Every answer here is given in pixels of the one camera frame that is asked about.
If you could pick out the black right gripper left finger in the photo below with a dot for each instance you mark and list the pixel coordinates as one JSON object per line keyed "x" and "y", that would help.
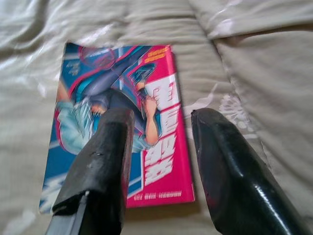
{"x": 97, "y": 176}

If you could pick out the pink blue manga book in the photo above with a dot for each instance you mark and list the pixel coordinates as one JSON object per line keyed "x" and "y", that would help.
{"x": 161, "y": 102}

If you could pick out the beige floral bedsheet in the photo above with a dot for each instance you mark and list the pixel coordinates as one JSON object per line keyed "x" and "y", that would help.
{"x": 244, "y": 73}

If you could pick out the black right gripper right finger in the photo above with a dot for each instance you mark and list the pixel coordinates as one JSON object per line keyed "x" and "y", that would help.
{"x": 232, "y": 183}

